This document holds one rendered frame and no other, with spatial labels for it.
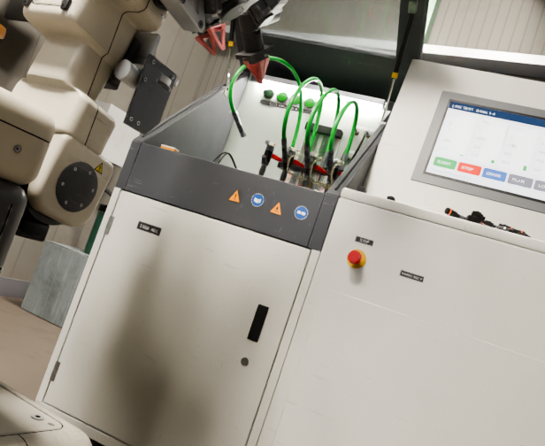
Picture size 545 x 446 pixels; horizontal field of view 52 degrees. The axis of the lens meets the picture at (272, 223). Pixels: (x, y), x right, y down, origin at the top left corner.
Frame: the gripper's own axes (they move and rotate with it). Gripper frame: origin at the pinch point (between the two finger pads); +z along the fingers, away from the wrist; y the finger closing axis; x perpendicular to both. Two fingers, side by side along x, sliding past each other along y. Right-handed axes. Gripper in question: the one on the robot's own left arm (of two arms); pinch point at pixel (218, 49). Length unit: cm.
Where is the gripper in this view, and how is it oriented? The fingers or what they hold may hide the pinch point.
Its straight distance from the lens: 192.1
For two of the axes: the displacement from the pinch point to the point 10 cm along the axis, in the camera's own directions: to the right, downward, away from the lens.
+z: 3.9, 8.9, 2.1
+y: -6.3, 0.9, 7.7
